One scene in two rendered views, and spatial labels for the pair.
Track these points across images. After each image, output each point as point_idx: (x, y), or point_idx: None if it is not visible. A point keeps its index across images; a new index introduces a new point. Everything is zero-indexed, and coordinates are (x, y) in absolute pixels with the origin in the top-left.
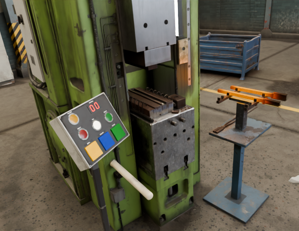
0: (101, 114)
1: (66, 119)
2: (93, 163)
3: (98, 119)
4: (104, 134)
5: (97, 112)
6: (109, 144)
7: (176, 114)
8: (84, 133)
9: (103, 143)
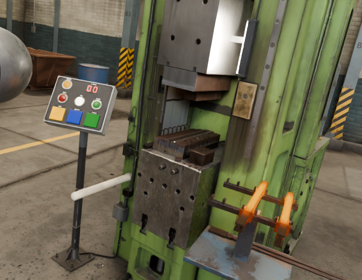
0: (92, 98)
1: (61, 81)
2: (48, 120)
3: (85, 99)
4: (76, 111)
5: (90, 94)
6: (73, 120)
7: (173, 160)
8: (63, 98)
9: (69, 115)
